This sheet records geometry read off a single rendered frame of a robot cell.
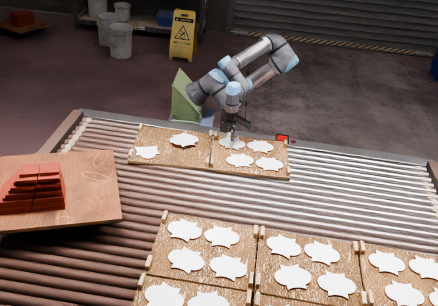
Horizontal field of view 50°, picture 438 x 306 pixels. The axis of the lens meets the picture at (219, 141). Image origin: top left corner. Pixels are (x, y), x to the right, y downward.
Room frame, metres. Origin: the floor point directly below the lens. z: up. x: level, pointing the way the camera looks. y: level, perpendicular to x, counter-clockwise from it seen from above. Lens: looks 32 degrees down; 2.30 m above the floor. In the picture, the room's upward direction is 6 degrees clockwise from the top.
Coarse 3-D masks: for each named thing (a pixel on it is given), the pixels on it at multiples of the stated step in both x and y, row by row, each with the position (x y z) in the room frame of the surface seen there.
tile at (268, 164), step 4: (260, 160) 2.05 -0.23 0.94; (264, 160) 2.06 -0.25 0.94; (268, 160) 2.06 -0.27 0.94; (272, 160) 2.06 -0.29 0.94; (276, 160) 2.07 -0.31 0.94; (256, 164) 2.01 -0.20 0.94; (260, 164) 2.02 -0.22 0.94; (264, 164) 2.02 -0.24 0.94; (268, 164) 2.02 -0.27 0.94; (272, 164) 2.03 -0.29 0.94; (276, 164) 2.03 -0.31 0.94; (280, 164) 2.04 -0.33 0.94; (264, 168) 1.98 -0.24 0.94; (268, 168) 1.99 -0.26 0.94; (272, 168) 1.99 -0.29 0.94; (276, 168) 2.00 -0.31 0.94; (280, 168) 2.00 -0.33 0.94
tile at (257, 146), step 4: (248, 144) 2.20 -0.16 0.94; (252, 144) 2.20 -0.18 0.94; (256, 144) 2.21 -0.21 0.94; (260, 144) 2.21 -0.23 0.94; (264, 144) 2.22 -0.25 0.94; (268, 144) 2.22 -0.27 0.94; (252, 148) 2.16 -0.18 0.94; (256, 148) 2.16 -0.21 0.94; (260, 148) 2.17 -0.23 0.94; (264, 148) 2.17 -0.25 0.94; (268, 148) 2.18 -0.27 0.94; (272, 148) 2.18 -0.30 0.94; (264, 152) 2.14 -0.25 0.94
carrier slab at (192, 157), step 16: (144, 128) 2.26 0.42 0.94; (160, 128) 2.28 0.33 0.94; (144, 144) 2.10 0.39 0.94; (160, 144) 2.12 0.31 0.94; (208, 144) 2.17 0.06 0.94; (128, 160) 1.94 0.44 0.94; (144, 160) 1.95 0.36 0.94; (160, 160) 1.97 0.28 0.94; (176, 160) 1.98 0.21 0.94; (192, 160) 2.00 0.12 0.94
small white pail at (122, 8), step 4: (116, 4) 6.52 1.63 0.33; (120, 4) 6.57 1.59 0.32; (124, 4) 6.59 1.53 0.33; (128, 4) 6.56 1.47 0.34; (116, 8) 6.41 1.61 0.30; (120, 8) 6.38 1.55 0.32; (124, 8) 6.38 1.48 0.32; (128, 8) 6.42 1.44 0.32; (116, 12) 6.41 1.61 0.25; (120, 12) 6.39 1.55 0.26; (124, 12) 6.39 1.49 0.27; (128, 12) 6.44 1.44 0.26; (120, 16) 6.39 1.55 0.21; (124, 16) 6.39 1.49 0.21; (128, 16) 6.44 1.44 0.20; (120, 20) 6.38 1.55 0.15; (124, 20) 6.40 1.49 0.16; (128, 20) 6.45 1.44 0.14
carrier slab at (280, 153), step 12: (216, 144) 2.18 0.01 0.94; (276, 144) 2.25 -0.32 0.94; (216, 156) 2.06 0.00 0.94; (228, 156) 2.07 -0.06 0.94; (252, 156) 2.09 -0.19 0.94; (264, 156) 2.11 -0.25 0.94; (276, 156) 2.12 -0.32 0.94; (216, 168) 1.95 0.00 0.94; (228, 168) 1.96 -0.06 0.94; (240, 168) 1.97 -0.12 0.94; (252, 168) 1.98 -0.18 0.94
